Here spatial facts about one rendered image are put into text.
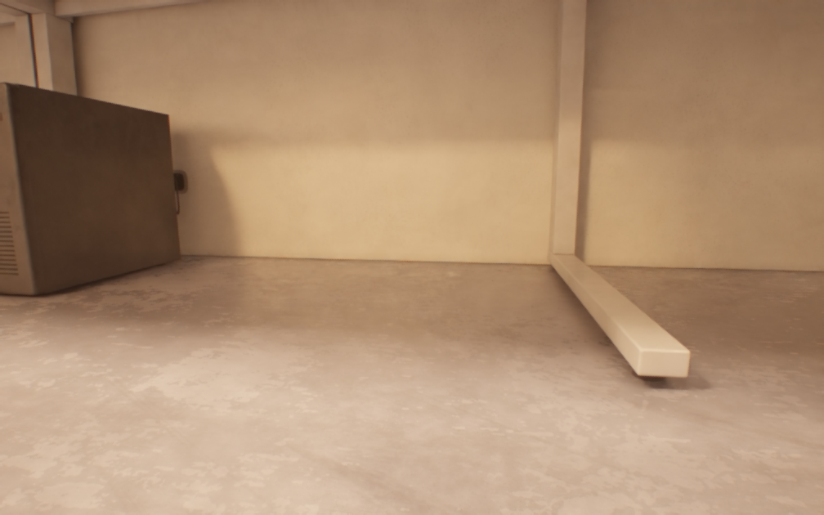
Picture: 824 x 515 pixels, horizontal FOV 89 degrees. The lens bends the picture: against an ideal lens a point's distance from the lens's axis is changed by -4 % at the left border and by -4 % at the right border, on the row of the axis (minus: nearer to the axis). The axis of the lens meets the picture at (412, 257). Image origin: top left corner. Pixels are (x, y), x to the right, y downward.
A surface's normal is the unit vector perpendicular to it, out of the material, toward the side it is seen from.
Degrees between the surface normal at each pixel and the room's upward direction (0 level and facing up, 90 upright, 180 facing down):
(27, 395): 0
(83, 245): 90
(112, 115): 90
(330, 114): 90
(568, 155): 90
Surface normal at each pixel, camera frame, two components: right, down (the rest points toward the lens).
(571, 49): -0.17, 0.17
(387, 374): 0.00, -0.99
